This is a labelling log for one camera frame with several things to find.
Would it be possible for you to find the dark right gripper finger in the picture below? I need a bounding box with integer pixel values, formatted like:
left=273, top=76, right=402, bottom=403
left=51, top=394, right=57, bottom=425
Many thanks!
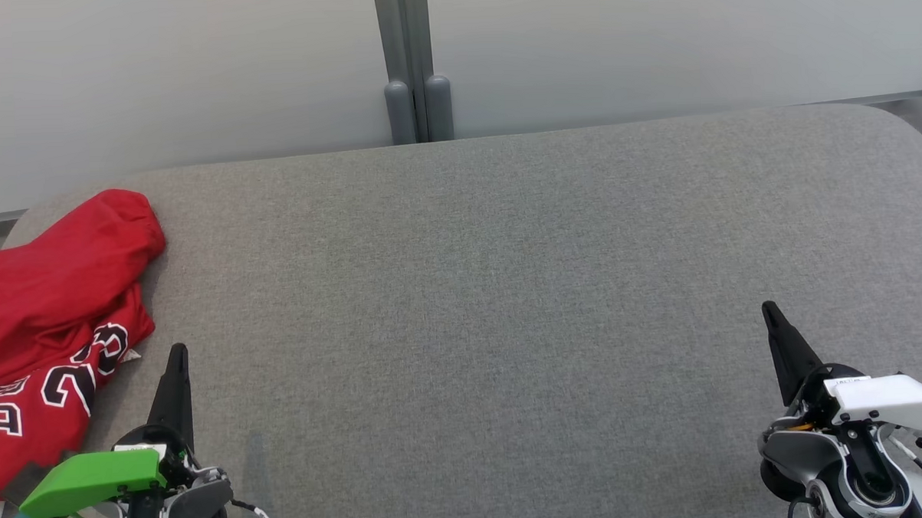
left=762, top=299, right=827, bottom=408

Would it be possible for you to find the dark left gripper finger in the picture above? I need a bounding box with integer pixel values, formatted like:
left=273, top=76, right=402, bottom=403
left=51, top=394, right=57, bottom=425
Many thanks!
left=145, top=343, right=195, bottom=454

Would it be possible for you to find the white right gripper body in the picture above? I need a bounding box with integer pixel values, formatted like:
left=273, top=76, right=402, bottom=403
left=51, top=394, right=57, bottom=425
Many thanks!
left=787, top=359, right=922, bottom=444

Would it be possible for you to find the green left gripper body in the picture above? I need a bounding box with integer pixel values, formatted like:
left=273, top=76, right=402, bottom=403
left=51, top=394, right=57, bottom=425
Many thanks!
left=16, top=423, right=204, bottom=518

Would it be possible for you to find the red Bulls 23 jersey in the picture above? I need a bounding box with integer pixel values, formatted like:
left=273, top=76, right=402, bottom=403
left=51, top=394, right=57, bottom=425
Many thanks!
left=0, top=284, right=163, bottom=498

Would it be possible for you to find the plain red white-trimmed garment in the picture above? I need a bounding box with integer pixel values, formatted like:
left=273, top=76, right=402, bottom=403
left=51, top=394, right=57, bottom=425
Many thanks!
left=0, top=187, right=172, bottom=391

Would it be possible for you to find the grey partition post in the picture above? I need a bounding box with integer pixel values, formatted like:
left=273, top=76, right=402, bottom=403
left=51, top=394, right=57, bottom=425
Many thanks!
left=373, top=0, right=417, bottom=146
left=405, top=0, right=455, bottom=143

